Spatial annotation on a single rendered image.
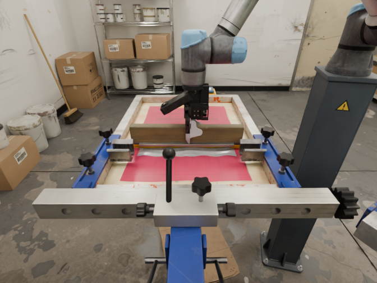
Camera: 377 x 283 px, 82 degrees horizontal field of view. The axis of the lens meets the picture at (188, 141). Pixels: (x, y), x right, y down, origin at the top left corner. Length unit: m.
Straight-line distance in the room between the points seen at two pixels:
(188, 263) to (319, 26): 4.75
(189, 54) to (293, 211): 0.49
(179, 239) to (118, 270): 1.23
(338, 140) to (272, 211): 0.62
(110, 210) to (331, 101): 0.87
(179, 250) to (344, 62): 0.87
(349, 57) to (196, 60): 0.58
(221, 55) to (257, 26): 3.79
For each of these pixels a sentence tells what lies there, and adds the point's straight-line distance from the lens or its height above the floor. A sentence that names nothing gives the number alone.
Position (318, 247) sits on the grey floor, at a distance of 1.90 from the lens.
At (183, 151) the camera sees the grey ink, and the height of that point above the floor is 0.96.
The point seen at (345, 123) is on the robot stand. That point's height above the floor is 1.01.
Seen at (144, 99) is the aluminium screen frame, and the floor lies 0.98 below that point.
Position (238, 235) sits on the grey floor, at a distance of 1.76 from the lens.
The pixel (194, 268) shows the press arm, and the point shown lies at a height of 1.04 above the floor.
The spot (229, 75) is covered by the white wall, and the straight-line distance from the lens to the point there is 4.49.
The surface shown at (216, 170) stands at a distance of 0.72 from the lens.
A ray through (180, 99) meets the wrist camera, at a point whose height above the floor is 1.16.
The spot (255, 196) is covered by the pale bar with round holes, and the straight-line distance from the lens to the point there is 0.53.
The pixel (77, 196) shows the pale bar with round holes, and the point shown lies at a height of 1.04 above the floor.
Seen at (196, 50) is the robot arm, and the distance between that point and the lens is 0.66.
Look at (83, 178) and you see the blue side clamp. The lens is 0.68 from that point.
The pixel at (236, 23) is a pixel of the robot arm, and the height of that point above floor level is 1.37.
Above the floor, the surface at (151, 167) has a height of 0.96.
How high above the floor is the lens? 1.41
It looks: 31 degrees down
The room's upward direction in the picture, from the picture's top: straight up
